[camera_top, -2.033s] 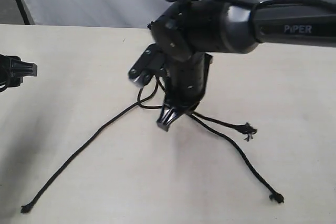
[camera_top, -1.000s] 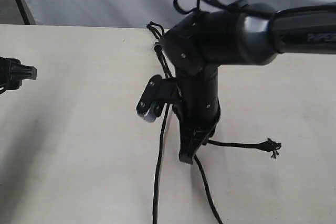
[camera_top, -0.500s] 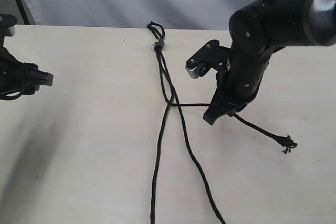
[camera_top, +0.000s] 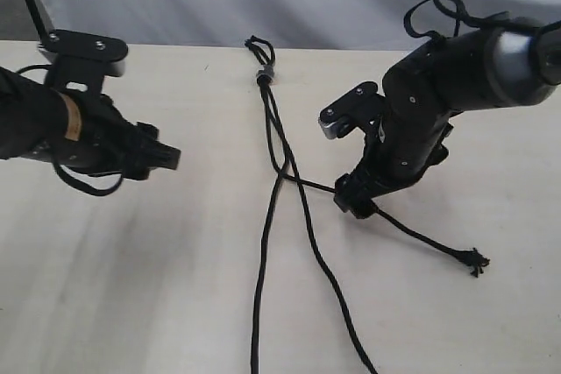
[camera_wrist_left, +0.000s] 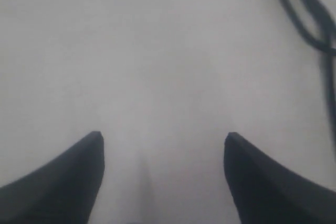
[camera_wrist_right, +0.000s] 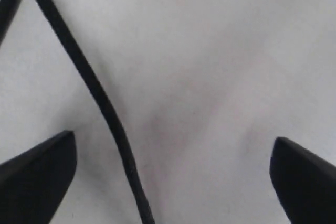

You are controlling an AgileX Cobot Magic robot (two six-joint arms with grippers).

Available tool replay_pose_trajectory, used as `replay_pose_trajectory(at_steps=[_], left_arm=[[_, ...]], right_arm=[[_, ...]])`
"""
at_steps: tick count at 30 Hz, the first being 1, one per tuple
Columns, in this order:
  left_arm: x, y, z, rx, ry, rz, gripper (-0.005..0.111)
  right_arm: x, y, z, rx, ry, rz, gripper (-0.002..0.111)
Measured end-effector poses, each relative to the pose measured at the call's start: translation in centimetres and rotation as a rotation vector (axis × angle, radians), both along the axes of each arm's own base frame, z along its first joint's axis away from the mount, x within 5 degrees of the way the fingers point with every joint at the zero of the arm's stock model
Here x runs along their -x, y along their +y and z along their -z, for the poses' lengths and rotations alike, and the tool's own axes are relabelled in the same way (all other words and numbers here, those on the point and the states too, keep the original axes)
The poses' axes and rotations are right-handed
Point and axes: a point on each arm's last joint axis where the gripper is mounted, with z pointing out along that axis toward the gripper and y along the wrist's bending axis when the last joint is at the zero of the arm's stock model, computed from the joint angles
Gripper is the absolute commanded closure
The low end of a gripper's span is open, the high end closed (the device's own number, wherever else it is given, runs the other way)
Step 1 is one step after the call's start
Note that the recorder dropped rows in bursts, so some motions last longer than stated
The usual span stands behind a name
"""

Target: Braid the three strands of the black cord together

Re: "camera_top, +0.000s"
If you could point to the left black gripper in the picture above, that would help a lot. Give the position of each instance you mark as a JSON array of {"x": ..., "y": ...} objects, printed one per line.
[{"x": 97, "y": 141}]

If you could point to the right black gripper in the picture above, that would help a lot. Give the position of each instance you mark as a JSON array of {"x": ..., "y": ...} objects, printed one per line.
[{"x": 398, "y": 150}]

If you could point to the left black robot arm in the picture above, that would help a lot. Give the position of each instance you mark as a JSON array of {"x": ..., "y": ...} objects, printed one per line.
[{"x": 30, "y": 114}]

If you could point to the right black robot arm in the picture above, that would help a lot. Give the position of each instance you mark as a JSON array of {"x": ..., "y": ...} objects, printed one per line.
[{"x": 484, "y": 69}]

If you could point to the black stand pole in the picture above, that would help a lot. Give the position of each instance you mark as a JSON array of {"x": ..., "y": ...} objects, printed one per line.
[{"x": 30, "y": 2}]

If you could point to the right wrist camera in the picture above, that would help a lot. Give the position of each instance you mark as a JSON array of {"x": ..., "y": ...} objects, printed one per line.
[{"x": 359, "y": 108}]

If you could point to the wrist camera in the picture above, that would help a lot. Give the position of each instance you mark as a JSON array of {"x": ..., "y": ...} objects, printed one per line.
[
  {"x": 81, "y": 45},
  {"x": 359, "y": 108}
]

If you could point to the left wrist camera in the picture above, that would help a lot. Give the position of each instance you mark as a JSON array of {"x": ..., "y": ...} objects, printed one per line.
[{"x": 81, "y": 45}]

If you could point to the grey metal cable clamp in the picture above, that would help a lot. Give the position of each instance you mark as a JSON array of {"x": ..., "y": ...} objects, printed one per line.
[{"x": 265, "y": 75}]

